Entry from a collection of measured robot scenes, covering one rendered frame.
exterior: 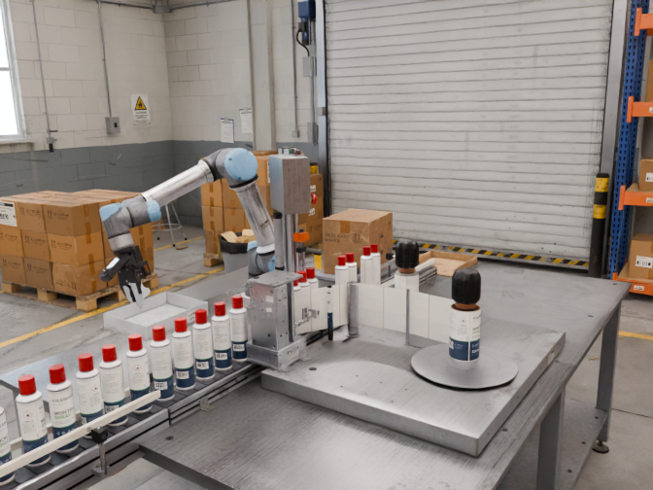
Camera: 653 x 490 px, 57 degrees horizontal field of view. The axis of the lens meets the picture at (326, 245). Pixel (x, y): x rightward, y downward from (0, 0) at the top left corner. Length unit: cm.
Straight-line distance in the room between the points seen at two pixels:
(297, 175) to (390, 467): 101
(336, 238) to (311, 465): 154
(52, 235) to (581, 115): 481
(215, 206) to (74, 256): 165
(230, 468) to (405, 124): 555
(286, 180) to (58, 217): 356
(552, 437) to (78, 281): 410
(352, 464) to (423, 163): 538
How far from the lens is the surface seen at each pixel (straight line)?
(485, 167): 641
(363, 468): 148
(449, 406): 163
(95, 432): 151
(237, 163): 223
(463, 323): 176
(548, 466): 223
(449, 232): 664
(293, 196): 204
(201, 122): 861
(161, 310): 219
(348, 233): 280
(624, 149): 541
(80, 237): 531
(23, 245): 589
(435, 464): 150
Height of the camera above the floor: 164
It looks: 13 degrees down
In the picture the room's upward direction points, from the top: 1 degrees counter-clockwise
